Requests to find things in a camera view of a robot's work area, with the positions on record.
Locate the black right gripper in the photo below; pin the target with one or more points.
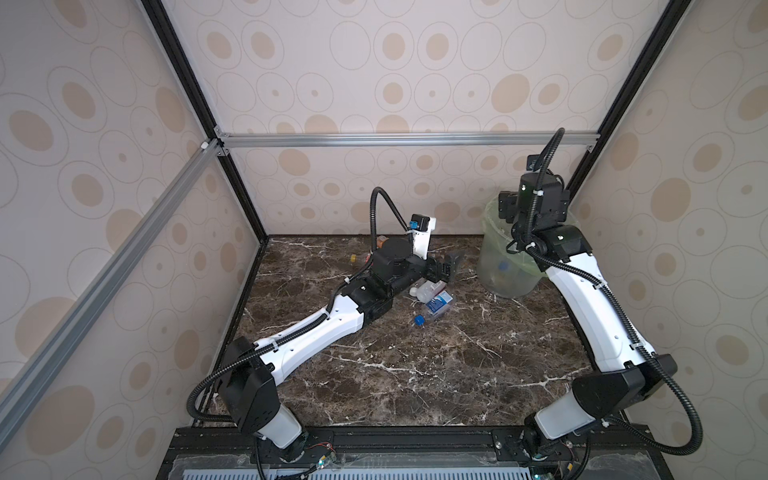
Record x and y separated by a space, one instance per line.
511 203

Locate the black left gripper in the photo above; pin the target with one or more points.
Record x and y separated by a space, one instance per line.
443 272

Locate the red cap white bottle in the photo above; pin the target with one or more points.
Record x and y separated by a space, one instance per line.
427 291

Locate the blue label clear bottle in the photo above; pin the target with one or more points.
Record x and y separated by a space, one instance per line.
434 309

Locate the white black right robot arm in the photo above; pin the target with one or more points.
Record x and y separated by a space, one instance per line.
626 368

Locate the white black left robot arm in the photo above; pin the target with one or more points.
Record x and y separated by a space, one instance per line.
252 371

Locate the mesh bin with green liner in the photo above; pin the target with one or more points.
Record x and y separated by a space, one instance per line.
503 274

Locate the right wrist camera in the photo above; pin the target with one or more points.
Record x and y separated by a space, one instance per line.
536 163

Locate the black right corner post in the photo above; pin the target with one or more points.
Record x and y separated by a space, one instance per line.
652 49

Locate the black corner post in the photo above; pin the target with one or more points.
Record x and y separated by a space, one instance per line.
160 22
652 49

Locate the horizontal aluminium back rail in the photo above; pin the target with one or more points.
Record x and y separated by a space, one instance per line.
359 140

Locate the diagonal aluminium left rail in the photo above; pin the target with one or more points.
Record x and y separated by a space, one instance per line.
53 354

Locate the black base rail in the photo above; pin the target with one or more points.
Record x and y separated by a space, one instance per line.
410 452

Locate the black left corner post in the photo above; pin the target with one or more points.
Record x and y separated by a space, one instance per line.
160 22

